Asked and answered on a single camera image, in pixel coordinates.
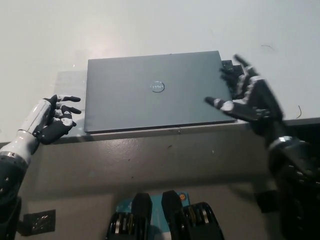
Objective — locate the black robot body teal tops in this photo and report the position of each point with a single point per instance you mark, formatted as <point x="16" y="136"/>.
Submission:
<point x="175" y="220"/>

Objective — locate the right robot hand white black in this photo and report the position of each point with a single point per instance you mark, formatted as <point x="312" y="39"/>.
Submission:
<point x="260" y="105"/>

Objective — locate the black tape patch on desk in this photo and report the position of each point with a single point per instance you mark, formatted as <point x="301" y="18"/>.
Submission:
<point x="226" y="63"/>

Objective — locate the black floor tape patch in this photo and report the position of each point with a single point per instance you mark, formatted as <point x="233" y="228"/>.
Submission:
<point x="40" y="222"/>
<point x="266" y="201"/>

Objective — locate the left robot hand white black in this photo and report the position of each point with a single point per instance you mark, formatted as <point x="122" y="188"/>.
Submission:
<point x="53" y="130"/>

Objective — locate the dark grey Dell laptop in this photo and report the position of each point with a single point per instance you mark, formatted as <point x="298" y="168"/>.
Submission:
<point x="160" y="100"/>

